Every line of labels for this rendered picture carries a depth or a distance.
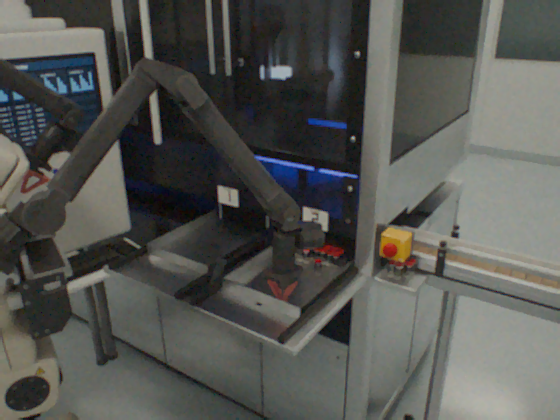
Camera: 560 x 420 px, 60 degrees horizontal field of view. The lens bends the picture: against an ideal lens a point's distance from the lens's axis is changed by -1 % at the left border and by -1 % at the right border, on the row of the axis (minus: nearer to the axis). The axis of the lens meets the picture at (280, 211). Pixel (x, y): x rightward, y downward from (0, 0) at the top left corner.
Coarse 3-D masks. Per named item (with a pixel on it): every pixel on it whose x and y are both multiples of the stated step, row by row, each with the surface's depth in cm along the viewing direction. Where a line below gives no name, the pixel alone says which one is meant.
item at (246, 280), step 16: (256, 256) 148; (240, 272) 142; (256, 272) 145; (304, 272) 145; (336, 272) 145; (224, 288) 137; (240, 288) 133; (256, 288) 137; (304, 288) 137; (320, 288) 137; (272, 304) 128; (288, 304) 124; (304, 304) 124
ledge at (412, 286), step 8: (384, 272) 145; (416, 272) 145; (376, 280) 142; (384, 280) 141; (392, 280) 141; (400, 280) 141; (408, 280) 141; (416, 280) 141; (424, 280) 141; (392, 288) 140; (400, 288) 138; (408, 288) 137; (416, 288) 137
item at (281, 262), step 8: (272, 256) 122; (280, 256) 120; (288, 256) 120; (272, 264) 122; (280, 264) 120; (288, 264) 121; (296, 264) 127; (264, 272) 122; (272, 272) 122; (280, 272) 121; (288, 272) 121; (296, 272) 123; (280, 280) 119
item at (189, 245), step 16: (192, 224) 171; (208, 224) 176; (224, 224) 176; (240, 224) 176; (160, 240) 160; (176, 240) 165; (192, 240) 165; (208, 240) 165; (224, 240) 164; (240, 240) 164; (256, 240) 161; (160, 256) 154; (176, 256) 149; (192, 256) 154; (208, 256) 154; (224, 256) 148
